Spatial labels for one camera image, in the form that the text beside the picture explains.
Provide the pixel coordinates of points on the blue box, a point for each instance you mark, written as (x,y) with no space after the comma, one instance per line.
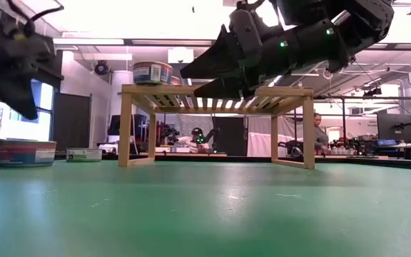
(386,142)

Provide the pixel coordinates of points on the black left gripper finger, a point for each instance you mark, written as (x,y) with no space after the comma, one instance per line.
(13,94)

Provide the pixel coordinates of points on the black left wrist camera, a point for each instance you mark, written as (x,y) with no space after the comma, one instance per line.
(50,64)

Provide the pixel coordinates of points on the yellow tape tag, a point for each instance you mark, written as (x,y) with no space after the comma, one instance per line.
(20,36)

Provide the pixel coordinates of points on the wooden slatted shelf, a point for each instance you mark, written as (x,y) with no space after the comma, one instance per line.
(155,90)

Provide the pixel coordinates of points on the black monitor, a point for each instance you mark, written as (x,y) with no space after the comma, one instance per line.
(394,128)

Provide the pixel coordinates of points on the white ceiling box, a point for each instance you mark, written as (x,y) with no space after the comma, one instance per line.
(180,56)

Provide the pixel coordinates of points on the person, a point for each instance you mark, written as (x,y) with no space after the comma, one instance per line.
(193,142)
(320,137)

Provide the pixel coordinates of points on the dark door panel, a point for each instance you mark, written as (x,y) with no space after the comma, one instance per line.
(71,125)

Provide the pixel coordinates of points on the green white can silver lid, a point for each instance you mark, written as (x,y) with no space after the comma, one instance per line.
(84,155)

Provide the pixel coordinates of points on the black partition panel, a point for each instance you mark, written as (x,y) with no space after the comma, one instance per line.
(232,137)

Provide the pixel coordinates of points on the long ceiling light bar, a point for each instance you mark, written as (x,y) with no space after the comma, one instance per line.
(120,41)

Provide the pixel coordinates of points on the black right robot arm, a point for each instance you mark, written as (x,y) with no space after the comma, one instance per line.
(334,35)

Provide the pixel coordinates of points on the white cloth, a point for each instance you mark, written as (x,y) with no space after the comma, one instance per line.
(259,142)

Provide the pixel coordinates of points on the green table mat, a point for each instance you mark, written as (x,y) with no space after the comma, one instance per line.
(205,214)

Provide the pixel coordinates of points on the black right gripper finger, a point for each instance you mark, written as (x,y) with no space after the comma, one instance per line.
(219,60)
(227,89)

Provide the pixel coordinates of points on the black pipe rack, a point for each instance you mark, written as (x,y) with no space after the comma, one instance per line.
(343,118)

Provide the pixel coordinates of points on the black round ceiling camera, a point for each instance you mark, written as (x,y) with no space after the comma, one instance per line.
(101,68)

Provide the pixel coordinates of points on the bright window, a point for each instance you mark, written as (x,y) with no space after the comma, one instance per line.
(45,107)

